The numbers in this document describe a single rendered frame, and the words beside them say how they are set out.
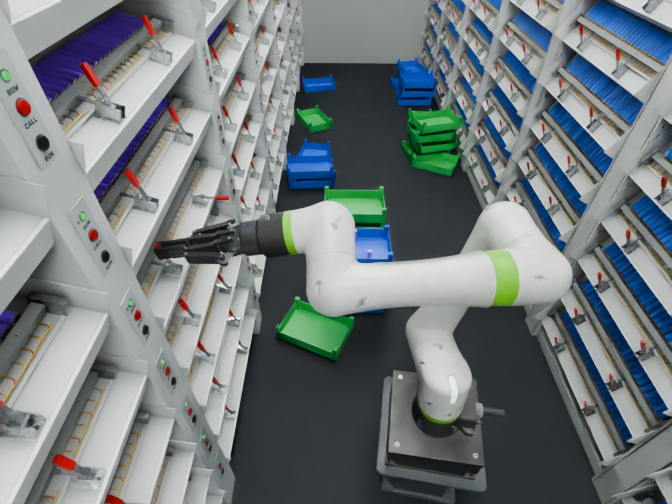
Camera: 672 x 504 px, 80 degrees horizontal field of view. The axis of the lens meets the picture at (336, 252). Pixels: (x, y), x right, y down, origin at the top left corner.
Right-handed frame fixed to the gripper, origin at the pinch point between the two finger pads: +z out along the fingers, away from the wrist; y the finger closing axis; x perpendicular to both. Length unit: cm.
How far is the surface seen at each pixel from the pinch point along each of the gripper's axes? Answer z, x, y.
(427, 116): -88, -89, 217
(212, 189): 2.0, -7.7, 33.8
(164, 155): 1.8, 12.6, 18.6
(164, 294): 3.2, -7.0, -6.6
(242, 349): 16, -79, 26
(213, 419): 14, -62, -10
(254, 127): 7, -25, 109
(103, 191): 5.4, 17.1, -0.9
